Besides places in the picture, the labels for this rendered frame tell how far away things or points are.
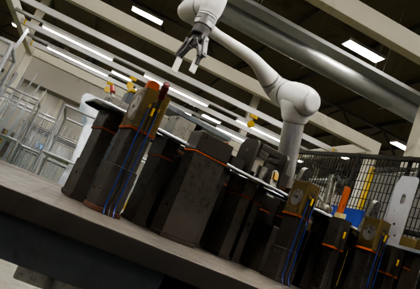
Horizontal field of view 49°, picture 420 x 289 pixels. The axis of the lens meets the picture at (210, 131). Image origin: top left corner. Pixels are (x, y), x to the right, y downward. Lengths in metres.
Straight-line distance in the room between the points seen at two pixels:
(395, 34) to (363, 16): 0.40
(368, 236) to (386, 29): 3.64
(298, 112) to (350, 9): 3.04
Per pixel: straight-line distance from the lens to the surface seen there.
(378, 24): 5.22
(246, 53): 2.20
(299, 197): 1.63
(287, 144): 2.20
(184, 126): 1.72
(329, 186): 2.18
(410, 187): 2.29
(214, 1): 2.05
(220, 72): 8.01
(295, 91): 2.14
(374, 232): 1.85
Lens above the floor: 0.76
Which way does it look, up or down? 12 degrees up
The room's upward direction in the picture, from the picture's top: 23 degrees clockwise
